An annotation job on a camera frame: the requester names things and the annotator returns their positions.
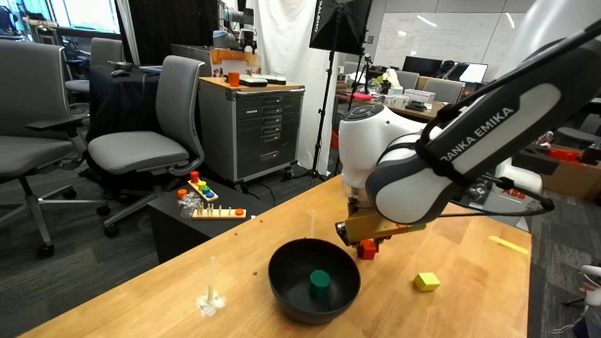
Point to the orange cube block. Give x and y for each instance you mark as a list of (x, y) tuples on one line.
[(366, 249)]

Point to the green cylinder block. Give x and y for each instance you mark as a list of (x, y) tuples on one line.
[(319, 285)]

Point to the yellow cube block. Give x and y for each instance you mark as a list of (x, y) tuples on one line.
[(424, 283)]

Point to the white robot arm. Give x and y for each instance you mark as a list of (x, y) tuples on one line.
[(404, 172)]

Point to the white ABB robot base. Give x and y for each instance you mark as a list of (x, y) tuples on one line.
[(522, 182)]

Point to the black bowl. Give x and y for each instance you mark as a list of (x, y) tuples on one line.
[(289, 281)]

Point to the grey metal drawer cabinet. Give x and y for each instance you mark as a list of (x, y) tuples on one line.
[(248, 133)]

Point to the colourful wooden toy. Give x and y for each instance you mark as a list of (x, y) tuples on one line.
[(218, 215)]

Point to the orange cup on cabinet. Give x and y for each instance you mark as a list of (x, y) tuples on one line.
[(233, 80)]

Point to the black softbox light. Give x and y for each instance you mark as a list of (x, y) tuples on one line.
[(340, 26)]

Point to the clear plastic stand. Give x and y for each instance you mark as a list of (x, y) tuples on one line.
[(210, 302)]

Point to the grey office chair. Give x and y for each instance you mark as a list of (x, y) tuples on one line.
[(174, 148), (35, 127)]

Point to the yellow tape strip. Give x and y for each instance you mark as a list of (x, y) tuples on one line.
[(509, 245)]

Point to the grey office chair far left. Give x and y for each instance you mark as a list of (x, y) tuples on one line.
[(35, 127)]

